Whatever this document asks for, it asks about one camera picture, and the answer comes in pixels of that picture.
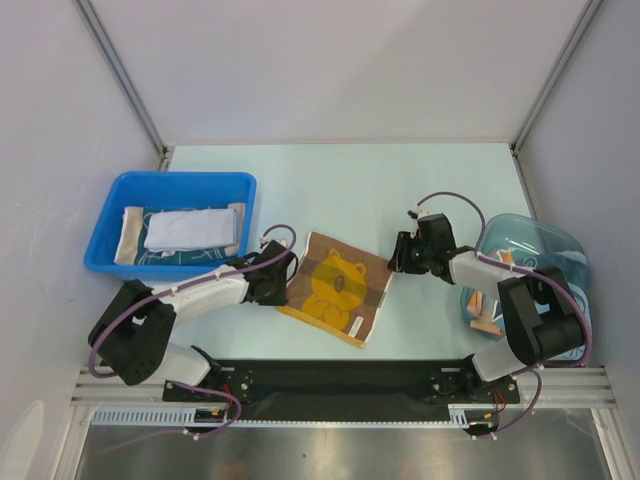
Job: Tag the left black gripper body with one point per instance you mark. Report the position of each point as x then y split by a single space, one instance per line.
275 296

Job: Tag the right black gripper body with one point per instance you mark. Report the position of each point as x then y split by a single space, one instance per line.
405 255

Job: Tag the yellow white towel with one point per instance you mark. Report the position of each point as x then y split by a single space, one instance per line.
338 288

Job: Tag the white lavender towel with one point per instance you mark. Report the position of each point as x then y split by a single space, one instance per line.
190 230

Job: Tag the teal beige Doraemon towel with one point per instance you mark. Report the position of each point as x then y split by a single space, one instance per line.
131 252

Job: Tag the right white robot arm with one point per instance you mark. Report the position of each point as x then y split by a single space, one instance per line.
542 319

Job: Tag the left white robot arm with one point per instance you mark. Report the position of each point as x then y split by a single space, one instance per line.
132 336

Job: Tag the light blue Doraemon towel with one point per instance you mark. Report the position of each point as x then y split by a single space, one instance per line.
484 313

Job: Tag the translucent teal basket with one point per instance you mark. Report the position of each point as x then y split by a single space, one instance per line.
512 230

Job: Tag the blue plastic bin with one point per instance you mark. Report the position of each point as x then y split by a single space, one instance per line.
166 191

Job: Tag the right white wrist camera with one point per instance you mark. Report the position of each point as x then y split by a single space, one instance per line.
419 214

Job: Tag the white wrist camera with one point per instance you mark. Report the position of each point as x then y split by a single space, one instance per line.
419 214
265 241

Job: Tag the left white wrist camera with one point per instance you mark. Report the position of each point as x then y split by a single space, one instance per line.
265 241

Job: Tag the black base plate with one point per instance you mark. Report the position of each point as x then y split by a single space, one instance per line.
344 391

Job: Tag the aluminium frame rail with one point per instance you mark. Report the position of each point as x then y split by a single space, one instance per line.
112 391

